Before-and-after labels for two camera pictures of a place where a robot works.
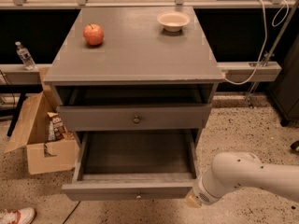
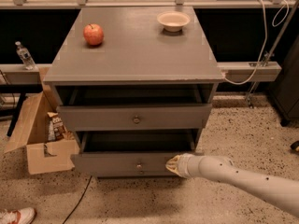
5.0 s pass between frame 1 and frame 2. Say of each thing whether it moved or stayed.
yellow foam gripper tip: moved
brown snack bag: stayed
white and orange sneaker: stayed
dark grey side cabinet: stayed
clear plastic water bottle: stayed
